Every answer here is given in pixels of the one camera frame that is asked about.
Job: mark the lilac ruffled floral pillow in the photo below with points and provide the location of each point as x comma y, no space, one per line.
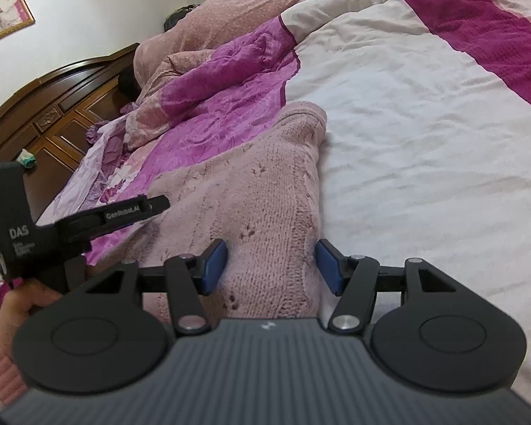
110,159

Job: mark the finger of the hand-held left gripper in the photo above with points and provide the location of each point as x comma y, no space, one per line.
115,216

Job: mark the pink knit cardigan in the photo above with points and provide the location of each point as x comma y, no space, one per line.
256,186

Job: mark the pink and purple quilt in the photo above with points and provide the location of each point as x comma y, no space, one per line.
203,79

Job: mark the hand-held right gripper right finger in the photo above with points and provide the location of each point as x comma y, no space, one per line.
327,268

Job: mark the magenta white striped bedspread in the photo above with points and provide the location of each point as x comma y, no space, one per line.
425,119

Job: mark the person's left hand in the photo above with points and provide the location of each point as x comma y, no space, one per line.
22,301

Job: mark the carved wooden headboard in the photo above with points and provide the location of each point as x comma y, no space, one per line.
48,119

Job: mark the small teal white object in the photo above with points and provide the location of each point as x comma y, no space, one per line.
26,157

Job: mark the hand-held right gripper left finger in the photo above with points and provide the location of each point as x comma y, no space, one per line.
213,268

